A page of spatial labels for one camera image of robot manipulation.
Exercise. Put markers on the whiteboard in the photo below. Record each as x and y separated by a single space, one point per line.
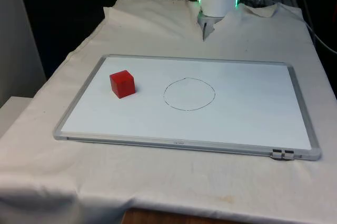
237 108

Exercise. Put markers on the red cube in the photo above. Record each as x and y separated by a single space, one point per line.
122 84

